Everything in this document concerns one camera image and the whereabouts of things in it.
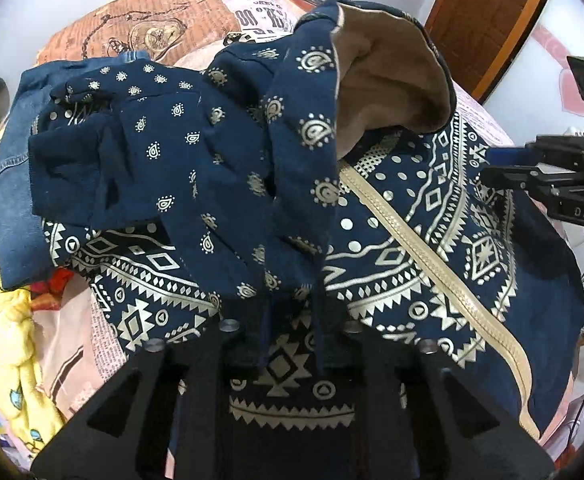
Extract navy patterned zip hoodie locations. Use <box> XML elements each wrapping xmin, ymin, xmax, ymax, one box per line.
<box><xmin>26</xmin><ymin>0</ymin><xmax>584</xmax><ymax>480</ymax></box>

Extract yellow cartoon print garment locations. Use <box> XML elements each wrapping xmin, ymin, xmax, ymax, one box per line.
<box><xmin>0</xmin><ymin>130</ymin><xmax>72</xmax><ymax>456</ymax></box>

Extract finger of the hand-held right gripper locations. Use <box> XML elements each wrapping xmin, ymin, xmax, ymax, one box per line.
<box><xmin>479</xmin><ymin>164</ymin><xmax>584</xmax><ymax>202</ymax></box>
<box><xmin>489</xmin><ymin>135</ymin><xmax>584</xmax><ymax>167</ymax></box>

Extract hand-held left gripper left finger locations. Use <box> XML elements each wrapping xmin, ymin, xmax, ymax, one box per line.
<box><xmin>30</xmin><ymin>317</ymin><xmax>263</xmax><ymax>480</ymax></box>

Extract printed orange bed blanket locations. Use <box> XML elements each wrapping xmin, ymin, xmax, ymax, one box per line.
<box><xmin>34</xmin><ymin>0</ymin><xmax>584</xmax><ymax>480</ymax></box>

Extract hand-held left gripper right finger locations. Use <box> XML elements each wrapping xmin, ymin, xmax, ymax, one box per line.
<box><xmin>317</xmin><ymin>320</ymin><xmax>555</xmax><ymax>480</ymax></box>

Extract wooden wardrobe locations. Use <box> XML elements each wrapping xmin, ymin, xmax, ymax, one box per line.
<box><xmin>424</xmin><ymin>0</ymin><xmax>558</xmax><ymax>103</ymax></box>

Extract red fleece garment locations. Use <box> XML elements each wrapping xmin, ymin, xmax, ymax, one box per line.
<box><xmin>29</xmin><ymin>267</ymin><xmax>77</xmax><ymax>311</ymax></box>

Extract blue denim jeans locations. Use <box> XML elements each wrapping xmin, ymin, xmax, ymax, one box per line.
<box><xmin>0</xmin><ymin>50</ymin><xmax>153</xmax><ymax>291</ymax></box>

